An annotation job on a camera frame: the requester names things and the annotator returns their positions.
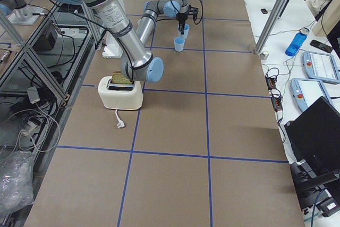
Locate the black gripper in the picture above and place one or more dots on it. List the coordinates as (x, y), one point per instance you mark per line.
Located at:
(181, 18)

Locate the blue cup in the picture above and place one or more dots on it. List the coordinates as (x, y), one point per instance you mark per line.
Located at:
(185, 32)
(179, 44)

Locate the small metal clamp block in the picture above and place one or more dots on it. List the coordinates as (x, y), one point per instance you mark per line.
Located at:
(264, 55)

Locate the toast slice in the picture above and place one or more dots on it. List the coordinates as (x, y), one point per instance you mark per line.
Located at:
(120, 79)

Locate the blue water bottle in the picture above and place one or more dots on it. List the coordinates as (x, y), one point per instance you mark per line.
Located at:
(297, 42)

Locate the cream toaster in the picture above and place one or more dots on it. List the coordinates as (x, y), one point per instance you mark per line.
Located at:
(118, 96)

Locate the seated person in black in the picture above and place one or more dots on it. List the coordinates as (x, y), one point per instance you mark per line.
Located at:
(326, 13)

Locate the white toaster plug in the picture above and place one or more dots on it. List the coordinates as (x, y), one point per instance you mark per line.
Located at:
(120, 124)

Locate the black smartphone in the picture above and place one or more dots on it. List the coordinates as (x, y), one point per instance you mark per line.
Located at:
(321, 46)

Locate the far teach pendant tablet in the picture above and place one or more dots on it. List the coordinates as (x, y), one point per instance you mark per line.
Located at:
(321, 66)

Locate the teach pendant tablet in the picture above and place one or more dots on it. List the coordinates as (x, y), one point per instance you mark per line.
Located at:
(307, 91)
(321, 66)

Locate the near teach pendant tablet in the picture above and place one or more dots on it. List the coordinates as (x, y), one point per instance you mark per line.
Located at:
(307, 91)

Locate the black laptop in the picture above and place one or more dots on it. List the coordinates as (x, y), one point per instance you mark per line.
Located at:
(314, 135)

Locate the crumpled clear plastic bag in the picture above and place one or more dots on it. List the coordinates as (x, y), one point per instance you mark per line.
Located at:
(16, 182)

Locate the aluminium frame post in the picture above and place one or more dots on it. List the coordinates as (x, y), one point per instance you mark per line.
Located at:
(273, 17)

